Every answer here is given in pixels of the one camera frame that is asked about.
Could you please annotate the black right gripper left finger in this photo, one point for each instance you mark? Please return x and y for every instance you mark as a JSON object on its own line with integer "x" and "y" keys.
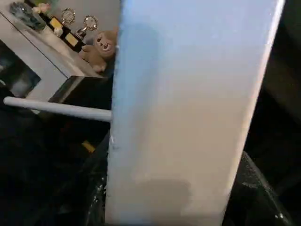
{"x": 99, "y": 188}

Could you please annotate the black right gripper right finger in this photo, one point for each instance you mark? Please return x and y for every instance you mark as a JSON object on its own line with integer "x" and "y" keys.
{"x": 258, "y": 202}

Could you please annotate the white plastic table leg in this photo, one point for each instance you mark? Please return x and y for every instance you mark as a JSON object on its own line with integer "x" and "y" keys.
{"x": 56, "y": 108}

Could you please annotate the white plastic table top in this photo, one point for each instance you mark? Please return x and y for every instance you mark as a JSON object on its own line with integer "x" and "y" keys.
{"x": 188, "y": 103}

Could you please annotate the small tan box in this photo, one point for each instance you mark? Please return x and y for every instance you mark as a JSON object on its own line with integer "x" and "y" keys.
{"x": 88, "y": 146}

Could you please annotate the tan teddy bear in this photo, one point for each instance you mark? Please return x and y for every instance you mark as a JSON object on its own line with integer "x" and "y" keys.
{"x": 101, "y": 49}

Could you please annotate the white glass-door cabinet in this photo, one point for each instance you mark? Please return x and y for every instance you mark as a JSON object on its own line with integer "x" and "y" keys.
{"x": 42, "y": 61}

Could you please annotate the small grey cabinet ornament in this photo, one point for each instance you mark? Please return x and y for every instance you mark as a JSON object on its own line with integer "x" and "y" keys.
{"x": 26, "y": 14}

